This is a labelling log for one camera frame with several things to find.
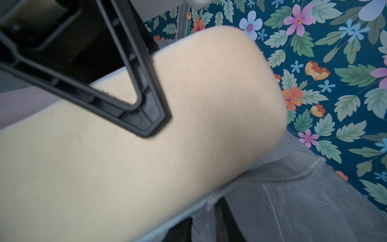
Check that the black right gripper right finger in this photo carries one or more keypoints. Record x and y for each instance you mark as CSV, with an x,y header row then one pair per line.
x,y
226,227

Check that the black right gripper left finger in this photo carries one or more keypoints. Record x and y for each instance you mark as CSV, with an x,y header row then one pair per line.
x,y
180,233

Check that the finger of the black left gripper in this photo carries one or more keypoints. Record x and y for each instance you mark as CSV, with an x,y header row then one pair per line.
x,y
94,54

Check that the white case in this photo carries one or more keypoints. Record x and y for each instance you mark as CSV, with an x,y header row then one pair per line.
x,y
68,175

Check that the grey case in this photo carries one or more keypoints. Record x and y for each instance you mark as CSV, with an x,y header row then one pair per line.
x,y
19,104

